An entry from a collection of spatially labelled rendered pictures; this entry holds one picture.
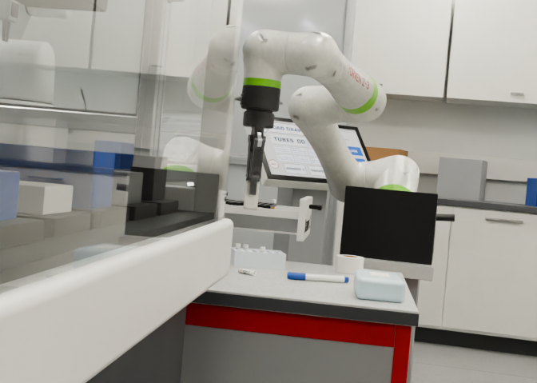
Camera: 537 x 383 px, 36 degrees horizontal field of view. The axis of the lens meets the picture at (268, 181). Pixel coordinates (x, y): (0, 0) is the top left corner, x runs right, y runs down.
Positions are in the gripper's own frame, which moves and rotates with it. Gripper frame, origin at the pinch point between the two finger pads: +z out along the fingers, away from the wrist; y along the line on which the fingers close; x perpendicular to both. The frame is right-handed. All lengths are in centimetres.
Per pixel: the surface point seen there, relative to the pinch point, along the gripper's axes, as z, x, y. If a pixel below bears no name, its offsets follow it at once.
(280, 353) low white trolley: 28, 3, 43
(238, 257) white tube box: 14.8, -2.1, 3.3
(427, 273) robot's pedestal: 19, 56, -28
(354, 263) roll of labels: 14.3, 26.7, 1.9
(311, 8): -84, 44, -192
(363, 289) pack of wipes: 14.9, 18.7, 41.5
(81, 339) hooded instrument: 9, -29, 130
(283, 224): 7.3, 10.9, -14.6
